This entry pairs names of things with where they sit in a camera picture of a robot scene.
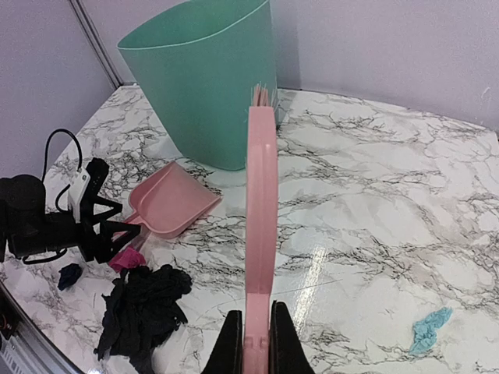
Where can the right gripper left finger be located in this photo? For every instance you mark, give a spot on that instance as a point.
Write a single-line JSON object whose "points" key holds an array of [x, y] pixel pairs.
{"points": [[226, 356]]}

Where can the aluminium front rail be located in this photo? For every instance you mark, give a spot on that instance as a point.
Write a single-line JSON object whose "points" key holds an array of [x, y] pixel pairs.
{"points": [[24, 348]]}

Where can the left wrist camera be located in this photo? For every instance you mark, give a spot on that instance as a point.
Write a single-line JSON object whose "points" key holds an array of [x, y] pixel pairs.
{"points": [[87, 183]]}

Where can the pink plastic dustpan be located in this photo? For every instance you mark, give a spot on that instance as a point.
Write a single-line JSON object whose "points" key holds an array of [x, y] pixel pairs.
{"points": [[167, 203]]}

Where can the pink hand brush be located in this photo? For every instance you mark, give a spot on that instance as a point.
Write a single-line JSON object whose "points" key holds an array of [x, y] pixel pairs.
{"points": [[261, 229]]}

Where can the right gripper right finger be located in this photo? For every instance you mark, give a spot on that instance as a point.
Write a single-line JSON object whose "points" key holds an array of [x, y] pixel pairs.
{"points": [[286, 352]]}

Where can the magenta paper scrap on table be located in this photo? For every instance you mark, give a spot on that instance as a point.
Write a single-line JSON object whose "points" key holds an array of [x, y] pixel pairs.
{"points": [[127, 259]]}

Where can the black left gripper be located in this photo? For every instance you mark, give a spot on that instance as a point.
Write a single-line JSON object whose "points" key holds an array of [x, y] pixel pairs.
{"points": [[26, 229]]}

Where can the light blue paper scrap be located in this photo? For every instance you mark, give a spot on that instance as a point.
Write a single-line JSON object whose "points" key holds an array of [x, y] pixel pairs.
{"points": [[425, 330]]}

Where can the green plastic waste bin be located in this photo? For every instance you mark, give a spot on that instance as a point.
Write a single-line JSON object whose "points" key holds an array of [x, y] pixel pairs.
{"points": [[197, 64]]}

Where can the small dark blue scrap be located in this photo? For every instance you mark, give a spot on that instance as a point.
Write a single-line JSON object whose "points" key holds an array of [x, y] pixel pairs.
{"points": [[69, 275]]}

